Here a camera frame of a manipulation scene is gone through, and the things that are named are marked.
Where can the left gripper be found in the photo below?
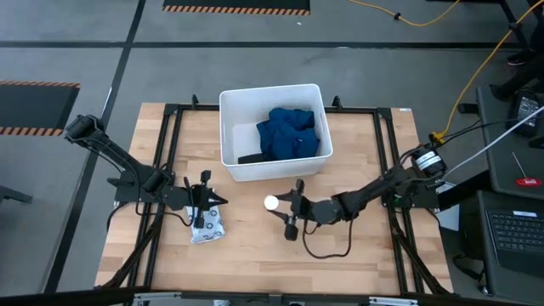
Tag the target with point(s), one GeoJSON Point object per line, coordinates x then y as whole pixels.
{"type": "Point", "coordinates": [200, 197]}

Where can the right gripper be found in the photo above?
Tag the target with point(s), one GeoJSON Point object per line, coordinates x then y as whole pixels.
{"type": "Point", "coordinates": [304, 210]}

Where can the small white ball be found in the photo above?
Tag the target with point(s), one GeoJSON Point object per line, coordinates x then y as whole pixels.
{"type": "Point", "coordinates": [271, 202]}

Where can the white patterned cloth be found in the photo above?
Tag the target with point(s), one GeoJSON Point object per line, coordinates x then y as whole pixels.
{"type": "Point", "coordinates": [208, 225]}

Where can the black bandage roll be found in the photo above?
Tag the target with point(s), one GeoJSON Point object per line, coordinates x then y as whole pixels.
{"type": "Point", "coordinates": [251, 159]}

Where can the blue cloth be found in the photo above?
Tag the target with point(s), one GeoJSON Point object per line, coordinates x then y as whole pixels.
{"type": "Point", "coordinates": [289, 136]}

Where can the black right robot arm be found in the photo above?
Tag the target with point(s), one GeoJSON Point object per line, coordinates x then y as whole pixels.
{"type": "Point", "coordinates": [370, 191]}

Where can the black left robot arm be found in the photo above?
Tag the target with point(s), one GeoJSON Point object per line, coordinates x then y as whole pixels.
{"type": "Point", "coordinates": [140, 178]}

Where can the white perforated plastic basket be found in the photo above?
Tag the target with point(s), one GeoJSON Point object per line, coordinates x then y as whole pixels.
{"type": "Point", "coordinates": [242, 110]}

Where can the white paper sheet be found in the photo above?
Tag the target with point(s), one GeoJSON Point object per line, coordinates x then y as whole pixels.
{"type": "Point", "coordinates": [448, 219]}

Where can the black front beam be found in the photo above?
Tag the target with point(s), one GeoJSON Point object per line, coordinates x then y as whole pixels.
{"type": "Point", "coordinates": [64, 297]}

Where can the black hazard-striped floor mat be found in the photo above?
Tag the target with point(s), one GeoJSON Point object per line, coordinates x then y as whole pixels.
{"type": "Point", "coordinates": [236, 5]}
{"type": "Point", "coordinates": [34, 106]}

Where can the black chair leg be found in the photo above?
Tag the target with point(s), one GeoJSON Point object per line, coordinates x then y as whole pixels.
{"type": "Point", "coordinates": [15, 195]}

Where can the black desk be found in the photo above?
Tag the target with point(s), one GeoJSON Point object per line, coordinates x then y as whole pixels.
{"type": "Point", "coordinates": [510, 170]}

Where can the black laptop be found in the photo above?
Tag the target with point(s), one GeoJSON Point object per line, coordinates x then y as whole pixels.
{"type": "Point", "coordinates": [518, 234]}

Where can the black power adapter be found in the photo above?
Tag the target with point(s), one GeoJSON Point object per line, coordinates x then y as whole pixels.
{"type": "Point", "coordinates": [526, 112]}

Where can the person's leg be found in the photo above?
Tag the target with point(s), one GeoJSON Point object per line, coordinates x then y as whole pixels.
{"type": "Point", "coordinates": [525, 76]}

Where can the person's shoe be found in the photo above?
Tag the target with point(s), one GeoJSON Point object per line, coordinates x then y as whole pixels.
{"type": "Point", "coordinates": [518, 58]}

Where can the black desk leg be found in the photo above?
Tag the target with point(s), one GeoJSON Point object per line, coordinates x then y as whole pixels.
{"type": "Point", "coordinates": [512, 23]}

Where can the silver bracket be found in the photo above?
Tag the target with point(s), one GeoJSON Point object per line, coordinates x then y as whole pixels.
{"type": "Point", "coordinates": [157, 298]}
{"type": "Point", "coordinates": [393, 301]}

